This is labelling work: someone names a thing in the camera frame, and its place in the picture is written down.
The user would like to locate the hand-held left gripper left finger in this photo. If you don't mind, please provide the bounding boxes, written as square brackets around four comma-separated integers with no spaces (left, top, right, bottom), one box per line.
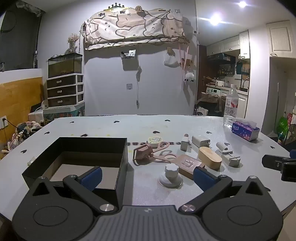
[30,166,119,214]

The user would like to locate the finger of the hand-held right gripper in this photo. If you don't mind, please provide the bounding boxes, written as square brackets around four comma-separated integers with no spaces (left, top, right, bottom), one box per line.
[281,161,296,182]
[262,154,296,171]

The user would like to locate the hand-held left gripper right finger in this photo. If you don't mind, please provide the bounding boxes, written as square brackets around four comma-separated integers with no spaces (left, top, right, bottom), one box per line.
[178,167,271,214]

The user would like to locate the oval wooden box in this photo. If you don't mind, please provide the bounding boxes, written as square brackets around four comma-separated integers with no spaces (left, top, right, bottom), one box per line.
[197,146,223,171]

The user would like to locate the brown board with clear piece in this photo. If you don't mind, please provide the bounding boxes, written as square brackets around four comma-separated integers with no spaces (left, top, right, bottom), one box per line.
[172,154,206,180]

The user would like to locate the black box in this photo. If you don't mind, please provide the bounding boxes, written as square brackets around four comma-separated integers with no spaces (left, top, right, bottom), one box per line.
[22,137,128,207]

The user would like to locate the white suction cup knob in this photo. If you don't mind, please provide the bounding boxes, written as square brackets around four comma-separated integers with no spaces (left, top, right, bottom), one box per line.
[158,163,183,188]

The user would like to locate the grey block holder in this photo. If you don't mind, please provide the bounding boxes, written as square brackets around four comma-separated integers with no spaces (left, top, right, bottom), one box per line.
[221,153,241,167]

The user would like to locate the green bag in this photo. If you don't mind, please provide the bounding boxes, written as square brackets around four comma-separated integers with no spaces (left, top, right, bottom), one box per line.
[277,115,290,135]

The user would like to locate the white charger plug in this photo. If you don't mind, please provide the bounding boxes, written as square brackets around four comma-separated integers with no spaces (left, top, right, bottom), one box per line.
[191,135,211,149]

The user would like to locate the purple tissue box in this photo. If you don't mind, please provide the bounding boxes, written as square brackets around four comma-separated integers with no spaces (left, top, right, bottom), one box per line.
[231,120,260,141]

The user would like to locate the pink scissors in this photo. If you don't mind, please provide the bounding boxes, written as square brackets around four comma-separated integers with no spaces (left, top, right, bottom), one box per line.
[150,141,178,164]

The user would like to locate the patterned low cabinet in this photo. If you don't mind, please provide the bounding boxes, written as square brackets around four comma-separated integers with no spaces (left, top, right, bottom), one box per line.
[43,102,85,127]

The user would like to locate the clear water bottle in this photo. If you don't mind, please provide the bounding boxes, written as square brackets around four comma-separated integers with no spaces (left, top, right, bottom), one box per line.
[223,84,239,128]

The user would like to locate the chair with brown cloth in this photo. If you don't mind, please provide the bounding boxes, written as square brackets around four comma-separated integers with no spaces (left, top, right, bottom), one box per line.
[196,92,226,117]

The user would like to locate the white box appliance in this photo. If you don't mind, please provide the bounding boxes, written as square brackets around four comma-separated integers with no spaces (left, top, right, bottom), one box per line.
[28,110,44,123]

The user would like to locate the pile of plush toys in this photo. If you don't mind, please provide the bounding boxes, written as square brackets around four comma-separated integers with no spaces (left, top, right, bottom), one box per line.
[2,120,43,154]

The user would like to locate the white washing machine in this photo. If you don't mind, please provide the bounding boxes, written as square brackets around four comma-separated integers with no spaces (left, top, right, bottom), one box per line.
[206,87,228,95]

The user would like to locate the white drawer cabinet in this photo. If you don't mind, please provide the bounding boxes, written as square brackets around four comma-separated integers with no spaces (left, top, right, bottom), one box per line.
[46,73,84,109]

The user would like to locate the pink hanging ribbons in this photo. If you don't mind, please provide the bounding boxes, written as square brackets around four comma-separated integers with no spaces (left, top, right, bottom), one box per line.
[179,44,190,89]

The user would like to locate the glass fish tank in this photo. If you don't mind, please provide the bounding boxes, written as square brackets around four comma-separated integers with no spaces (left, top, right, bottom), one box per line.
[48,52,83,78]

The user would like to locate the hanging white bag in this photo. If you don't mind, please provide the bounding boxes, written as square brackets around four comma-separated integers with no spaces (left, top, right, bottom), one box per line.
[163,54,180,68]

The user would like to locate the dried flower vase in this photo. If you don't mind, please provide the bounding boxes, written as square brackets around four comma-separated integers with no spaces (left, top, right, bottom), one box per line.
[68,33,80,54]

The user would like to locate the cartoon printed cloth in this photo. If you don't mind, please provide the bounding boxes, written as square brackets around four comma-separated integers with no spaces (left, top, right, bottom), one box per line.
[83,8,186,50]

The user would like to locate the dark window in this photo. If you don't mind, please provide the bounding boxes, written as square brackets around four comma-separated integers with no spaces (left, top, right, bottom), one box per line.
[0,4,43,71]

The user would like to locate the gold crown decoration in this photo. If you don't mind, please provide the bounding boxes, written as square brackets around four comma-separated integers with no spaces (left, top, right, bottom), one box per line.
[107,2,124,11]

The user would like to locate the hanging grey cable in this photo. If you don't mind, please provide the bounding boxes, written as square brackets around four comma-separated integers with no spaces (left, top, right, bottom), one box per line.
[135,66,142,108]

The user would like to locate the white kitchen wall cabinets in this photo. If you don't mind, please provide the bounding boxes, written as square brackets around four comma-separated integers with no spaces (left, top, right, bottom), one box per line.
[206,31,250,58]

